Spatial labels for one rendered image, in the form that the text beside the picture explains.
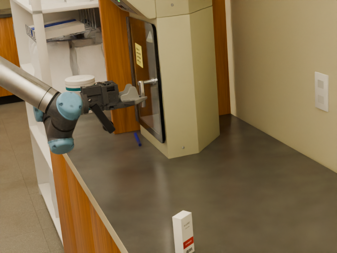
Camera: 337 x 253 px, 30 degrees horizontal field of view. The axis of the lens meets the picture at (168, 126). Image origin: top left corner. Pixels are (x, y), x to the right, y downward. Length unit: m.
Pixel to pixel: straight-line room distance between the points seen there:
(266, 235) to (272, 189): 0.28
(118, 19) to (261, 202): 0.95
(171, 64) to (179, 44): 0.07
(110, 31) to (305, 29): 0.73
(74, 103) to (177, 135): 0.43
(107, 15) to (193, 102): 0.49
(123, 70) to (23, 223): 1.92
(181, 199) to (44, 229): 2.23
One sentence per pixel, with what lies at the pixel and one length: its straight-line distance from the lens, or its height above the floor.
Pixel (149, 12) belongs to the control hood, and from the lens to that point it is 1.99.
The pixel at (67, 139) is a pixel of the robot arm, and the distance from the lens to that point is 1.92.
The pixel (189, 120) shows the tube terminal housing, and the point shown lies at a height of 1.06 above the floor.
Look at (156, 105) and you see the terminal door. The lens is 2.09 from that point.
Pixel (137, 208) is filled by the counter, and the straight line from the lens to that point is 1.76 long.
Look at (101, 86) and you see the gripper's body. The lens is 2.01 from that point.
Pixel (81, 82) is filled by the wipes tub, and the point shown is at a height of 1.08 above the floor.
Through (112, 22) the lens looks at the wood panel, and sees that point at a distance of 2.34.
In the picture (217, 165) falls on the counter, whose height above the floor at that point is 0.94.
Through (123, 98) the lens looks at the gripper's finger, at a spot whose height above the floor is 1.17.
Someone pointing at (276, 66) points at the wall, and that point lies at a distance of 2.23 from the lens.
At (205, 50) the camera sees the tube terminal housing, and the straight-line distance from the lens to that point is 2.15.
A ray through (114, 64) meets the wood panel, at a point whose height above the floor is 1.21.
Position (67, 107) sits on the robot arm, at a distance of 1.80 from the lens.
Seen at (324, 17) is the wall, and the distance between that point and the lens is 1.94.
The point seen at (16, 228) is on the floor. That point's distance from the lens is 4.03.
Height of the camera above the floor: 1.67
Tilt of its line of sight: 17 degrees down
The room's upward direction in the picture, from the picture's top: 5 degrees counter-clockwise
